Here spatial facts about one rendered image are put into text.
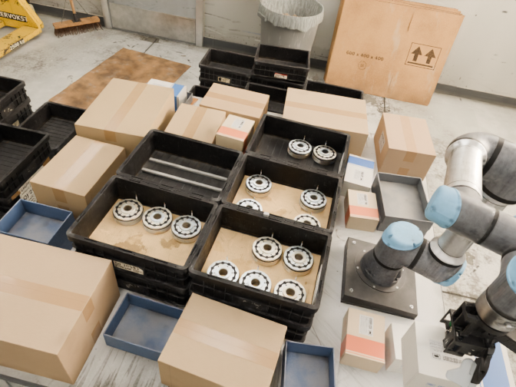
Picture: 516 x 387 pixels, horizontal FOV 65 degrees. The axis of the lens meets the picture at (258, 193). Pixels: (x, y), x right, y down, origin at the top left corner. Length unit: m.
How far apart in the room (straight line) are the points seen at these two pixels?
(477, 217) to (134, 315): 1.05
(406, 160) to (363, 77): 2.20
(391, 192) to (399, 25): 2.40
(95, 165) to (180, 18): 3.03
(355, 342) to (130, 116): 1.27
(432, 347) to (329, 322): 0.53
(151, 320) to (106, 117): 0.90
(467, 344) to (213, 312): 0.67
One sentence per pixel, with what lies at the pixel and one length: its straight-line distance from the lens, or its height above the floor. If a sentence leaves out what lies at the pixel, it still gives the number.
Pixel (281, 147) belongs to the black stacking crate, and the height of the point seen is 0.83.
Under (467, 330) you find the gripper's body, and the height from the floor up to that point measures 1.27.
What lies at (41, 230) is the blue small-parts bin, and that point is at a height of 0.77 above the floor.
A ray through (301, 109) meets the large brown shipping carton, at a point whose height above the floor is 0.90.
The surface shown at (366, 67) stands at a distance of 4.11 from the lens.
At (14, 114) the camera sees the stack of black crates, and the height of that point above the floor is 0.47.
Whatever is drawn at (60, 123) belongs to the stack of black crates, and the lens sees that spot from 2.81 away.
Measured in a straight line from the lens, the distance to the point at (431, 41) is 4.14.
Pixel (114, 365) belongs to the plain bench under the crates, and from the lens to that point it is 1.37.
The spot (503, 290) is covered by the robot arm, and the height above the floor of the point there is 1.40.
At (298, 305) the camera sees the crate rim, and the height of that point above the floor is 0.93.
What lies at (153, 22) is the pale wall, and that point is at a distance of 4.67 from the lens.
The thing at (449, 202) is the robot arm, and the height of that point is 1.45.
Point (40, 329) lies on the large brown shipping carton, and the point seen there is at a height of 0.90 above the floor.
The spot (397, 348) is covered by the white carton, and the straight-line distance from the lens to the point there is 1.39.
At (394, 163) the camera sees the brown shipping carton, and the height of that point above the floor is 0.78.
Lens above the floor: 1.95
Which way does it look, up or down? 44 degrees down
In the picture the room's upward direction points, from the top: 8 degrees clockwise
